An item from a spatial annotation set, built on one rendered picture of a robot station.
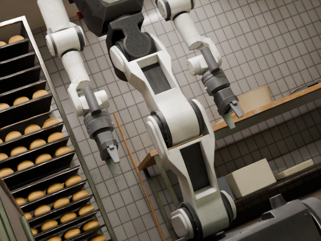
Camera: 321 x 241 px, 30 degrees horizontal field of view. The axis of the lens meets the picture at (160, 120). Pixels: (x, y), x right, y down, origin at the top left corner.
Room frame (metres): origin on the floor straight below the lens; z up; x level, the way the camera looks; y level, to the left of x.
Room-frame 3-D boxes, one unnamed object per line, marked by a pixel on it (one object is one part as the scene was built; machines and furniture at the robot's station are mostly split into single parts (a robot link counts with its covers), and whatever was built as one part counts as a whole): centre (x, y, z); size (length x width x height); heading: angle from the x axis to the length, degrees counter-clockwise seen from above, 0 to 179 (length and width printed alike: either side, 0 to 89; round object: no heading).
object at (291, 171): (5.79, -0.97, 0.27); 0.34 x 0.26 x 0.07; 110
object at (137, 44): (2.24, 0.00, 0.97); 0.28 x 0.13 x 0.18; 15
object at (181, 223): (2.22, 0.00, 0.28); 0.21 x 0.20 x 0.13; 15
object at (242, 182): (5.67, -0.50, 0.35); 0.50 x 0.36 x 0.24; 16
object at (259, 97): (5.85, -0.90, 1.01); 0.43 x 0.43 x 0.21
